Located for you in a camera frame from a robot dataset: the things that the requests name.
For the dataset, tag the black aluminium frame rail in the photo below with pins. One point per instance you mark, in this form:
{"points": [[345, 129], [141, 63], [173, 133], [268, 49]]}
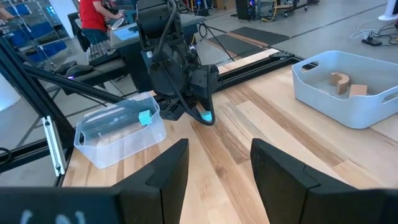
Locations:
{"points": [[255, 70], [25, 154]]}

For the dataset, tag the clear plastic bin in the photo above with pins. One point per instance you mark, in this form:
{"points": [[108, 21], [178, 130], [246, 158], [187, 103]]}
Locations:
{"points": [[124, 146]]}

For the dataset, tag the black office chair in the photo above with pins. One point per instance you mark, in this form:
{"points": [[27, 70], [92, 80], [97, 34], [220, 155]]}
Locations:
{"points": [[76, 31]]}

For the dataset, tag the wooden cube block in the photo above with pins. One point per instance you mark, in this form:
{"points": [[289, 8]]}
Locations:
{"points": [[358, 90]]}

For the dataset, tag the black power strip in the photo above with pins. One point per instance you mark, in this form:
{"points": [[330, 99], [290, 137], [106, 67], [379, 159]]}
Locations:
{"points": [[371, 41]]}

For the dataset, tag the wooden arch block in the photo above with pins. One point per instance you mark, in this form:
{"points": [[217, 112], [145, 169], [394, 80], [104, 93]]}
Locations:
{"points": [[342, 85]]}

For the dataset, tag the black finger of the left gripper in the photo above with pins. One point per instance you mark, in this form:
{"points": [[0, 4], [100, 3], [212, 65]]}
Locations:
{"points": [[214, 105], [194, 115]]}

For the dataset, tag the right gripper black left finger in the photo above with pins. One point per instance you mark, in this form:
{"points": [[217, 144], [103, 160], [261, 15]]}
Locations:
{"points": [[155, 196]]}

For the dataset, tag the black computer tower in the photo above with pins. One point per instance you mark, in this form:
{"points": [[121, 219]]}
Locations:
{"points": [[245, 9]]}

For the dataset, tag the white plastic bin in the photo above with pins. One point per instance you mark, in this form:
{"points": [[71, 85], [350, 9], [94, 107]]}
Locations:
{"points": [[342, 115]]}

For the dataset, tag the teal cube block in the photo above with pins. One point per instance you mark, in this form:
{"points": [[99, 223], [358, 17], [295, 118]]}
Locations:
{"points": [[145, 118]]}

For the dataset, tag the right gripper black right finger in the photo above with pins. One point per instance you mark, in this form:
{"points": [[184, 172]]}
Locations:
{"points": [[289, 193]]}

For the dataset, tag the black computer mouse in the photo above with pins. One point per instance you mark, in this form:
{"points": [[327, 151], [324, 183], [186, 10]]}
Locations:
{"points": [[79, 70], [63, 67]]}

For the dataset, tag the pale blue sheet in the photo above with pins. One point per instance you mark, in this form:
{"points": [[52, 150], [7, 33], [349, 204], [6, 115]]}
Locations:
{"points": [[126, 32]]}

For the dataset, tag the black floor mat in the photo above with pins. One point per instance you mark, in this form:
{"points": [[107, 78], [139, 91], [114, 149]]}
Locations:
{"points": [[258, 35]]}

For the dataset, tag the teal rectangular block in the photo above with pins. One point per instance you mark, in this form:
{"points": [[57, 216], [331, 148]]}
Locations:
{"points": [[206, 117]]}

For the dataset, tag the black computer keyboard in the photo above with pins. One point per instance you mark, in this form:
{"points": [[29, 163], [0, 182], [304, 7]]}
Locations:
{"points": [[101, 53]]}

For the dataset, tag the person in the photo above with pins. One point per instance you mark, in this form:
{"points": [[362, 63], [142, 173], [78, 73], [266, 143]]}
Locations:
{"points": [[91, 15]]}

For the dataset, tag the white pedestal base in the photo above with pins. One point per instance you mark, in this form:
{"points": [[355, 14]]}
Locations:
{"points": [[390, 12]]}

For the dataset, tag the silver frame bracket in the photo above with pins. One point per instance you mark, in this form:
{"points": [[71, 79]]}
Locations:
{"points": [[54, 146]]}

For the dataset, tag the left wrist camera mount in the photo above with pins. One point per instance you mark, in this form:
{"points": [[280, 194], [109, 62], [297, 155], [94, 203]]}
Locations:
{"points": [[172, 110]]}

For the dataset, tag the black diagonal frame strut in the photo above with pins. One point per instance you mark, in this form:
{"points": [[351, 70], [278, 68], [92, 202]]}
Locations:
{"points": [[31, 93], [77, 85]]}

